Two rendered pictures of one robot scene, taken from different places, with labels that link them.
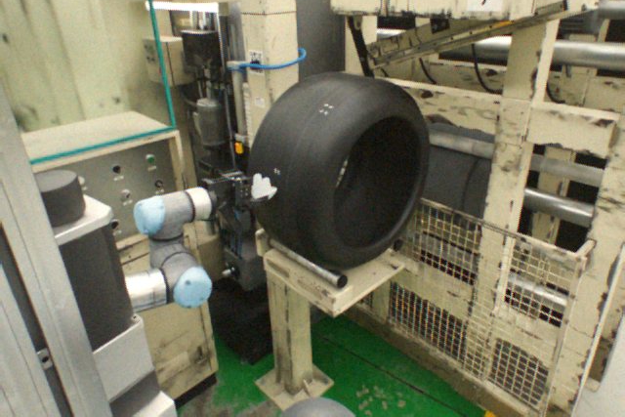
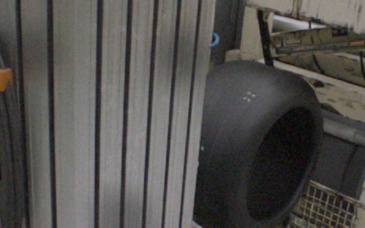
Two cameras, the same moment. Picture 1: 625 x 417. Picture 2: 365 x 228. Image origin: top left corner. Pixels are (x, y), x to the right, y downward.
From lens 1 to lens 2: 0.54 m
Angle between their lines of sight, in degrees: 10
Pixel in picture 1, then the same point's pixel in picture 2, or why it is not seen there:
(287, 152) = (212, 131)
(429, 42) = (328, 43)
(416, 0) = (325, 11)
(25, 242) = (188, 186)
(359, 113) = (276, 103)
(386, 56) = (288, 47)
